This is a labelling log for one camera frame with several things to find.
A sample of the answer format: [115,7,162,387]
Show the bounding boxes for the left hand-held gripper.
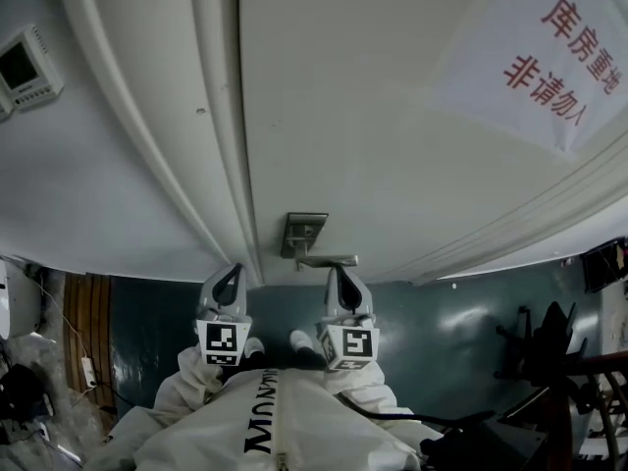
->
[195,262,254,367]

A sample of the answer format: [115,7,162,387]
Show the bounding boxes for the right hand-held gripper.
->
[315,264,382,373]

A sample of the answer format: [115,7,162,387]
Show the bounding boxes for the person's right forearm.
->
[321,360,399,412]

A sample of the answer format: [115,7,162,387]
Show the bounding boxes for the person's left forearm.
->
[176,345,228,412]

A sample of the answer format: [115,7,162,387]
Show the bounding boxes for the dark door lock plate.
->
[280,212,330,259]

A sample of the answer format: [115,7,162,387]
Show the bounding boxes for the white door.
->
[237,0,628,285]

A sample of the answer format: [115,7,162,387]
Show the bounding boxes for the person's left white shoe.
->
[242,336,267,360]

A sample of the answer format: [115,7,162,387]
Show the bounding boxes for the person's white shoe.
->
[288,329,316,355]
[242,336,267,360]

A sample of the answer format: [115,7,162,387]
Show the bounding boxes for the person's right white shoe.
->
[288,329,316,355]

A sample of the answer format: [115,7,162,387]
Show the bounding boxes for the person's white jacket torso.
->
[82,368,444,471]

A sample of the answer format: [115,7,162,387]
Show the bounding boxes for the wooden floor step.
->
[63,272,117,412]

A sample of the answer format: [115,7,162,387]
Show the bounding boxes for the white power strip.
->
[80,355,98,390]

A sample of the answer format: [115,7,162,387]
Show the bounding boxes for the black office chair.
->
[493,301,605,412]

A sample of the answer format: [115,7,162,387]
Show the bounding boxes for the black bag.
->
[0,363,55,422]

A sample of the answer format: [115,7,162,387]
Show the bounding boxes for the white paper sign red print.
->
[426,0,628,154]

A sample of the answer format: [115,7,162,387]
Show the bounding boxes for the wooden handrail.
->
[563,350,628,471]

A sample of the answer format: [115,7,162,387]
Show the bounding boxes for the black thick cable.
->
[336,390,497,430]

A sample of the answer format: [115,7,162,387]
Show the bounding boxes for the white cable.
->
[36,282,92,362]

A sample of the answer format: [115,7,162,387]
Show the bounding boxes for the black wall box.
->
[581,236,628,293]

